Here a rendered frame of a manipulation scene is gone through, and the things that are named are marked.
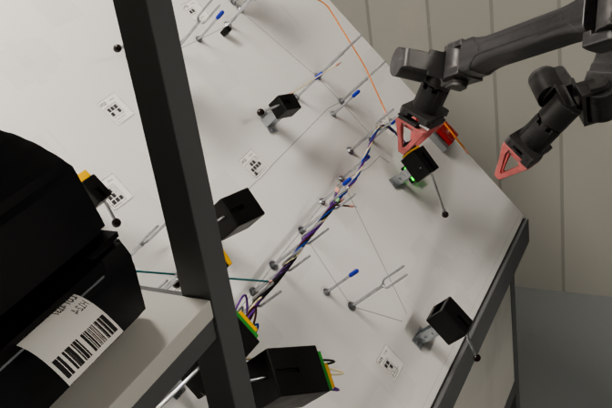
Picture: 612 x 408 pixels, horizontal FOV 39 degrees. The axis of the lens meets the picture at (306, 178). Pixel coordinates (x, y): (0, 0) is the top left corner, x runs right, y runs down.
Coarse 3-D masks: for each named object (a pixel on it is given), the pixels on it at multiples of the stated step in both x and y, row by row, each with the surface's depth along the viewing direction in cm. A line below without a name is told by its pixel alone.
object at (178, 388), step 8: (240, 328) 114; (248, 336) 114; (248, 344) 114; (256, 344) 115; (248, 352) 113; (192, 368) 110; (184, 376) 111; (192, 376) 108; (200, 376) 110; (176, 384) 118; (184, 384) 108; (192, 384) 111; (200, 384) 111; (176, 392) 107; (192, 392) 112; (168, 400) 106; (176, 400) 120
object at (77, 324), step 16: (64, 304) 68; (80, 304) 69; (48, 320) 67; (64, 320) 67; (80, 320) 67; (96, 320) 68; (112, 320) 69; (32, 336) 65; (48, 336) 65; (64, 336) 66; (80, 336) 66; (96, 336) 67; (112, 336) 68; (32, 352) 64; (48, 352) 64; (64, 352) 65; (80, 352) 66; (96, 352) 66; (64, 368) 64; (80, 368) 65
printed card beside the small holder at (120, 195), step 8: (112, 176) 134; (104, 184) 132; (112, 184) 133; (120, 184) 134; (112, 192) 132; (120, 192) 133; (128, 192) 134; (112, 200) 131; (120, 200) 132; (112, 208) 131
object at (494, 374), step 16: (496, 320) 202; (496, 336) 203; (512, 336) 218; (480, 352) 191; (496, 352) 205; (512, 352) 219; (480, 368) 192; (496, 368) 206; (512, 368) 221; (464, 384) 181; (480, 384) 193; (496, 384) 207; (512, 384) 222; (464, 400) 182; (480, 400) 194; (496, 400) 208
